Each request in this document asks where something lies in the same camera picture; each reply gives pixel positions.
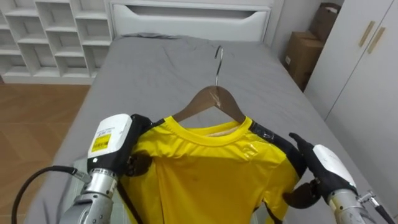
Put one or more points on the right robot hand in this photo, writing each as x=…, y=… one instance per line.
x=326, y=169

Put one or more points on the yellow shirt with black trim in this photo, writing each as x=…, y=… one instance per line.
x=205, y=174

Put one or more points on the grey bed with white headboard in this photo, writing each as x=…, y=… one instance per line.
x=174, y=71

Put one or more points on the small brown cardboard box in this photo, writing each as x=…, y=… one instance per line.
x=325, y=18

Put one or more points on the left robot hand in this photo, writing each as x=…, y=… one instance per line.
x=109, y=141

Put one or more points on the wooden clothes hanger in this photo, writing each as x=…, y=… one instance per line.
x=214, y=98

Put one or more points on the white cubby shelf unit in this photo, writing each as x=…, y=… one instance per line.
x=53, y=37

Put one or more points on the large brown cardboard box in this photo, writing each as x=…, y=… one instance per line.
x=301, y=57

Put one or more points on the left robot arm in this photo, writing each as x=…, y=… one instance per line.
x=93, y=199

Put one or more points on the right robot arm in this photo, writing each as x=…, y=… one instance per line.
x=349, y=207

